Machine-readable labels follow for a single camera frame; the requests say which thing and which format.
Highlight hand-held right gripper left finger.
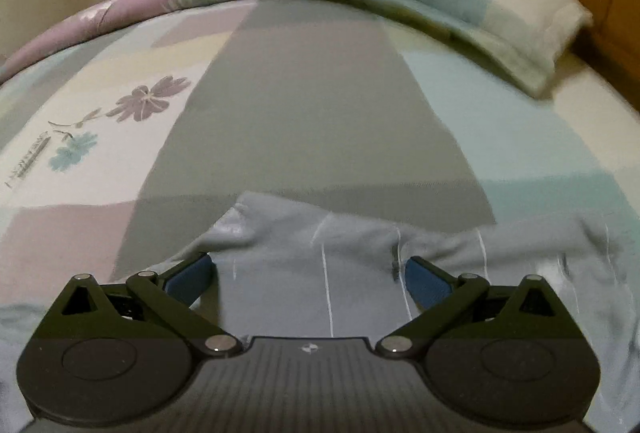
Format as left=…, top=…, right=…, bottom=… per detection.
left=59, top=252, right=242, bottom=357

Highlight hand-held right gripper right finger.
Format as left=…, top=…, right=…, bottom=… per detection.
left=374, top=254, right=559, bottom=357

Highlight grey printed pants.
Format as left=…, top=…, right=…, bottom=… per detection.
left=0, top=190, right=640, bottom=414

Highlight patchwork bed sheet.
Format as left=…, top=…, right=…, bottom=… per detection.
left=0, top=0, right=640, bottom=364

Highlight purple floral quilt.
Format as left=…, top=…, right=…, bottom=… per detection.
left=0, top=0, right=281, bottom=84

